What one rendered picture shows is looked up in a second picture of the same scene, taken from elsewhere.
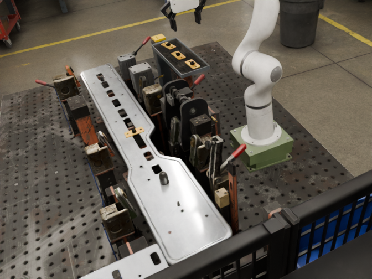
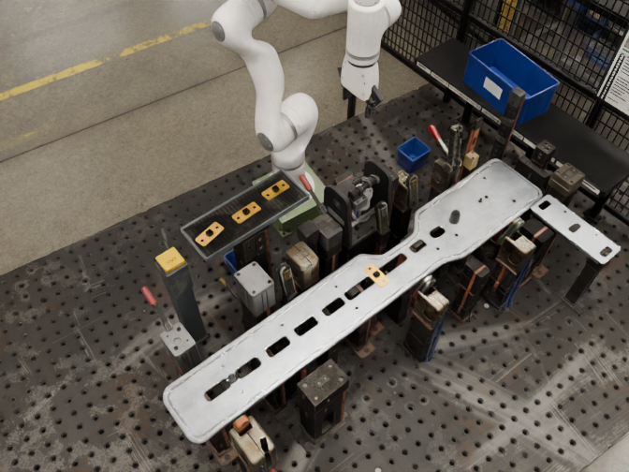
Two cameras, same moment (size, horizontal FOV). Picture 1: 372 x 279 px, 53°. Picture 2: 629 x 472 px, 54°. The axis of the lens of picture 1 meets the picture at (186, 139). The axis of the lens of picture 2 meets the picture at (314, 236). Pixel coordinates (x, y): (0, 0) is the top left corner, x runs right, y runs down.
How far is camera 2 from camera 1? 2.19 m
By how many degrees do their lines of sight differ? 69
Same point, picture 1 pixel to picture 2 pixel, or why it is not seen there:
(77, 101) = (323, 379)
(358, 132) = (98, 190)
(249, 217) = not seen: hidden behind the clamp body
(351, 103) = (25, 193)
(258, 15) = (278, 68)
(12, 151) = not seen: outside the picture
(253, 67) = (306, 115)
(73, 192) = (413, 418)
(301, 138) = (264, 169)
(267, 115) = not seen: hidden behind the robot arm
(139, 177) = (456, 244)
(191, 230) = (504, 185)
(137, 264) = (556, 215)
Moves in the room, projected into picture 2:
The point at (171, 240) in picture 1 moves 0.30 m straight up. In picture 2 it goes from (521, 198) to (550, 133)
